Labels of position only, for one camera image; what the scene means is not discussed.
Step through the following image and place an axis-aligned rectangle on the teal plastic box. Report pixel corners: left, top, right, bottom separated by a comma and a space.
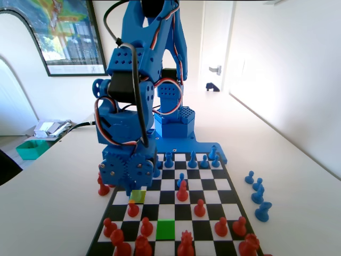
15, 140, 51, 161

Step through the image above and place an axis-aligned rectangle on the pile of white packets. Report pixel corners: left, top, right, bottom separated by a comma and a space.
33, 119, 78, 138

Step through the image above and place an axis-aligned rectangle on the black framed map poster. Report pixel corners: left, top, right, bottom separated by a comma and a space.
25, 0, 109, 77

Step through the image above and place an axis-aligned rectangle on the white arched panel dark rim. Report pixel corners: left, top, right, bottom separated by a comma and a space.
0, 9, 51, 129

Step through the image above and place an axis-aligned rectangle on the white door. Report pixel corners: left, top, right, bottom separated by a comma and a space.
199, 0, 237, 93

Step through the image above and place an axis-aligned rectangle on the black table cable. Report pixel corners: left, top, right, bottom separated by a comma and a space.
66, 121, 97, 133

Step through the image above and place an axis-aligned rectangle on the blue robot mounting plate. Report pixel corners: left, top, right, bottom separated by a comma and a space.
153, 133, 229, 165

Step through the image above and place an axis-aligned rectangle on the red queen chess piece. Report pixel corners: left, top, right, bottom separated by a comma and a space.
176, 230, 195, 256

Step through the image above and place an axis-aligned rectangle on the red bishop chess piece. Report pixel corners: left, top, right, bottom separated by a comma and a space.
97, 175, 110, 196

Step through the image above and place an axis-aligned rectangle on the black and white chessboard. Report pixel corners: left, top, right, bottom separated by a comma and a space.
85, 152, 266, 256

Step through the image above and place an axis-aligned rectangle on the blue printed clamp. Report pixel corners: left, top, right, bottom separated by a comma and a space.
205, 82, 221, 93

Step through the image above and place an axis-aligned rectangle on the black camera cable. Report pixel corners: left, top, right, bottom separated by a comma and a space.
102, 0, 150, 148

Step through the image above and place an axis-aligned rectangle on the red white black servo wire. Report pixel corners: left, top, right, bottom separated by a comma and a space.
151, 78, 185, 116
170, 5, 189, 82
94, 97, 139, 147
151, 5, 178, 51

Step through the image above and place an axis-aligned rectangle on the blue plastic chess bishop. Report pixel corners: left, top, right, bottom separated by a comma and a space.
187, 150, 197, 169

